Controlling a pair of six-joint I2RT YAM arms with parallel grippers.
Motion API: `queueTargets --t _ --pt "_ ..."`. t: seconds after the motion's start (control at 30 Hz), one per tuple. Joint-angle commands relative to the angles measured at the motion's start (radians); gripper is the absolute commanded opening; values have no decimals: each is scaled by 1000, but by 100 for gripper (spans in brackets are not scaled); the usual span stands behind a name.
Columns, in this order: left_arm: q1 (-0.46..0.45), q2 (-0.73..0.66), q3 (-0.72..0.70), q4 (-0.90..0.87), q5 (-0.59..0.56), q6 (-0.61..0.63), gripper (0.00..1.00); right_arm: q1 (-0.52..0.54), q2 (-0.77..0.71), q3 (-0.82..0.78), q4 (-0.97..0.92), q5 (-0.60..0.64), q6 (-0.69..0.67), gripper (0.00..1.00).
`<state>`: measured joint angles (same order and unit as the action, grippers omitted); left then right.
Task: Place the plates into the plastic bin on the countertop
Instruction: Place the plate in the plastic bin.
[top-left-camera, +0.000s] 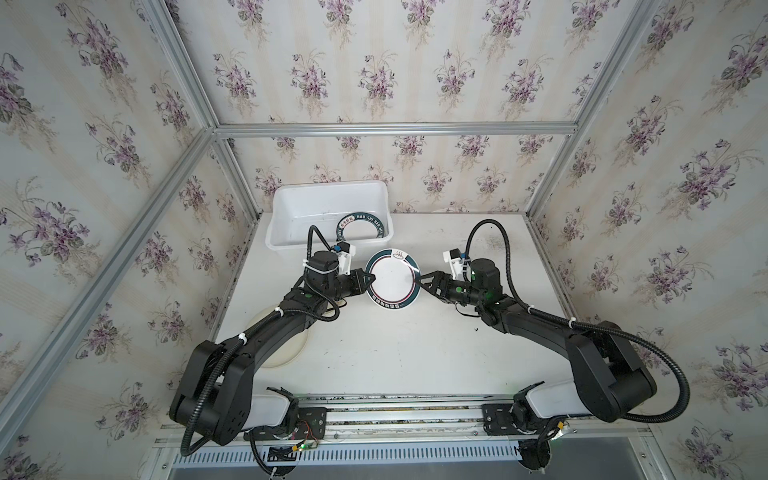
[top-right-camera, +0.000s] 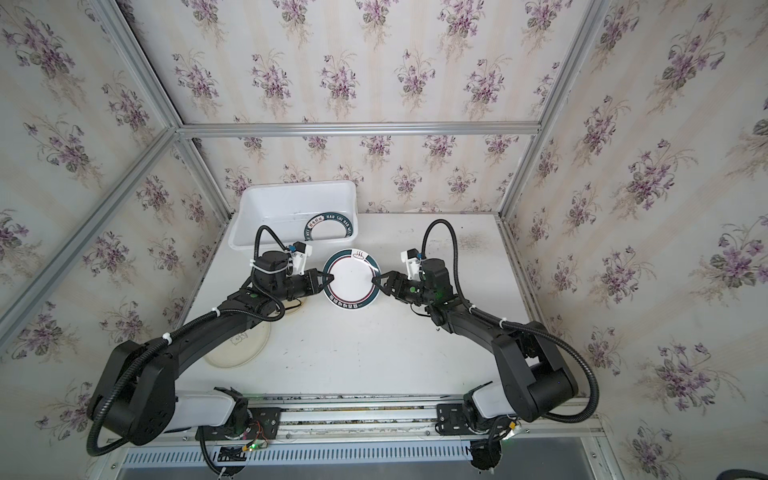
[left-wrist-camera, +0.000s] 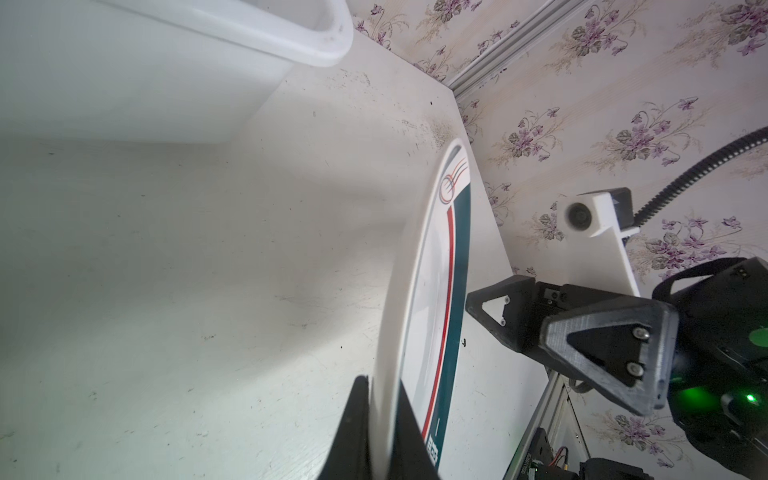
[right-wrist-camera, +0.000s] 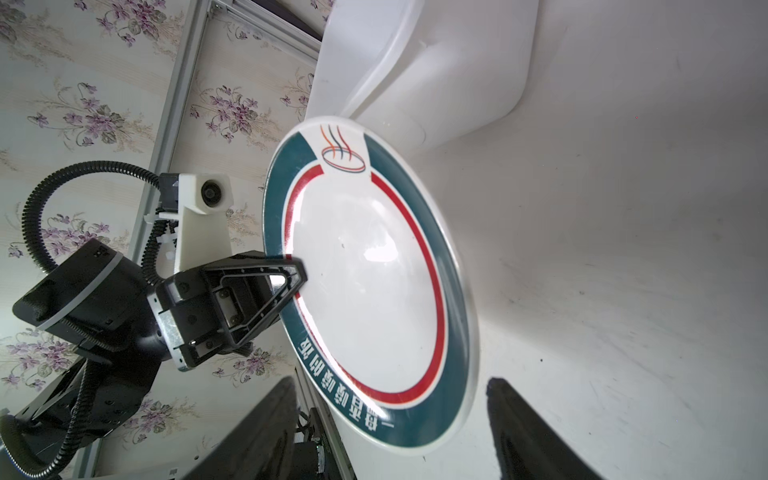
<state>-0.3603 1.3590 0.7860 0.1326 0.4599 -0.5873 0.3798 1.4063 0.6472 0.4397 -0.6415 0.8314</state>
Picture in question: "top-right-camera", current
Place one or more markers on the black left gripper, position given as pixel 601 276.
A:
pixel 329 276

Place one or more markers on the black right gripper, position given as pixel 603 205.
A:
pixel 391 286

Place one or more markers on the green red rimmed plate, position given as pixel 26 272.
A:
pixel 352 287

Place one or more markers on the green rim lettered plate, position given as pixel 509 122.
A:
pixel 328 226

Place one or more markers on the large cream plate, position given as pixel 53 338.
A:
pixel 240 349

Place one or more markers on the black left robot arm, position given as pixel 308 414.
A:
pixel 136 399

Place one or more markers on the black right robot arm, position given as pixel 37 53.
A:
pixel 534 378

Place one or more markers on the white plastic bin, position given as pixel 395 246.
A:
pixel 286 208

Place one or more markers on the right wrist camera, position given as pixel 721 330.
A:
pixel 412 260

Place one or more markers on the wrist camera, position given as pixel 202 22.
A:
pixel 412 260
pixel 299 252

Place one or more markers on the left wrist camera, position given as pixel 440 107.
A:
pixel 299 252

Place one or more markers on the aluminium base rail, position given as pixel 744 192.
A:
pixel 309 418

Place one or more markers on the aluminium frame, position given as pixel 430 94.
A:
pixel 175 133

